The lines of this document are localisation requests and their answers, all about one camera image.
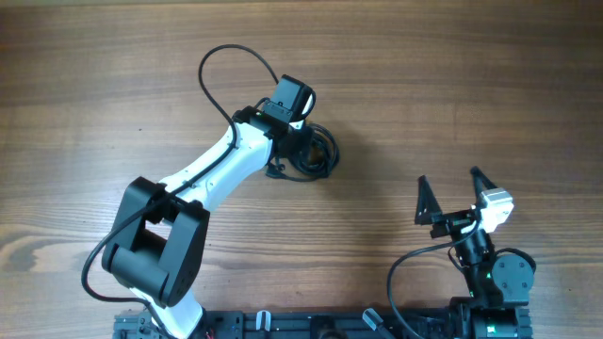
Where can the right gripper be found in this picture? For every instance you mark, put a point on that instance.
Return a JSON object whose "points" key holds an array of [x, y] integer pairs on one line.
{"points": [[431, 212]]}

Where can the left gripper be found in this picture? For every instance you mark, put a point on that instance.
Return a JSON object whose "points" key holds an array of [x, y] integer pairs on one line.
{"points": [[305, 142]]}

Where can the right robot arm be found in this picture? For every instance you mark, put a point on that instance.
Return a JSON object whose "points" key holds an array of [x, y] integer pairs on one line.
{"points": [[498, 281]]}

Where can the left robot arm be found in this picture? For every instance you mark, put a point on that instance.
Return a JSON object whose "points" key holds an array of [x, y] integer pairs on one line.
{"points": [[156, 244]]}

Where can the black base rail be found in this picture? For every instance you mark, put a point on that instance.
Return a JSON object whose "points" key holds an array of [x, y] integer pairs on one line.
{"points": [[443, 323]]}

